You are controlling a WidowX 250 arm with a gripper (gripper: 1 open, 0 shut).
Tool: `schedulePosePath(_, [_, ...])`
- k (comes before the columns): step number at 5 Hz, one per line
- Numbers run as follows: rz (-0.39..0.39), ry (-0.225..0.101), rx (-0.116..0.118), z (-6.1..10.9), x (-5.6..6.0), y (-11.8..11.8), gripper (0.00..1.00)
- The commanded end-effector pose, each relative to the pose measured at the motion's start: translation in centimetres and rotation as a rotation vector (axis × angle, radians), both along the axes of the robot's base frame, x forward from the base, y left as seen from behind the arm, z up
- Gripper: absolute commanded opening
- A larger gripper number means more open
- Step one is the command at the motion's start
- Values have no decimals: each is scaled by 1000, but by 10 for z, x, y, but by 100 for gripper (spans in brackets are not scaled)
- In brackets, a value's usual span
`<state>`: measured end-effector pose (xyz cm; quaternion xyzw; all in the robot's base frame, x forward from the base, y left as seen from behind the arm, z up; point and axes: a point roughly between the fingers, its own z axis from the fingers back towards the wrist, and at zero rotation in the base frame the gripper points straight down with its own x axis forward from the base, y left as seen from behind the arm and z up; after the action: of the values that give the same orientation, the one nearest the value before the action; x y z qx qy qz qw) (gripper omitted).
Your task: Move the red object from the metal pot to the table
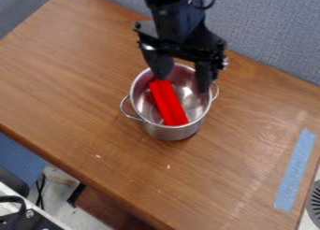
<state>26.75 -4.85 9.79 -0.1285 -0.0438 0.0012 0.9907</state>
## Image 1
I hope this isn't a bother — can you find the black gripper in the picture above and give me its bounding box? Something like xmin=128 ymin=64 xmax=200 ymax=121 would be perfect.
xmin=132 ymin=21 xmax=228 ymax=93

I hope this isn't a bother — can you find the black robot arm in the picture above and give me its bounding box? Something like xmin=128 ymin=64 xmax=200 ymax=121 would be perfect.
xmin=132 ymin=0 xmax=227 ymax=93

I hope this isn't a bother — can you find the black cable under table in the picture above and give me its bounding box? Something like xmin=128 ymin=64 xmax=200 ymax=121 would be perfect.
xmin=33 ymin=172 xmax=46 ymax=210

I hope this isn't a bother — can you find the blue tape strip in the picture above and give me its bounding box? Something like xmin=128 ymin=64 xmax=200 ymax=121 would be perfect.
xmin=273 ymin=128 xmax=315 ymax=212

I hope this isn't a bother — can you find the grey fan grille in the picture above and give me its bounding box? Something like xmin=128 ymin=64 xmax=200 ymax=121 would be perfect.
xmin=306 ymin=180 xmax=320 ymax=228

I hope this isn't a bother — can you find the black device with handle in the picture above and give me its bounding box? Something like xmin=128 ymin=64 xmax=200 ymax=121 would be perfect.
xmin=0 ymin=195 xmax=65 ymax=230

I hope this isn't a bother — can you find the red rectangular block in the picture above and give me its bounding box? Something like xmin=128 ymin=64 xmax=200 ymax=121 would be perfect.
xmin=148 ymin=79 xmax=188 ymax=126

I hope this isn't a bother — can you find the silver metal pot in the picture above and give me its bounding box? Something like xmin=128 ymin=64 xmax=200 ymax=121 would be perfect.
xmin=120 ymin=63 xmax=219 ymax=141

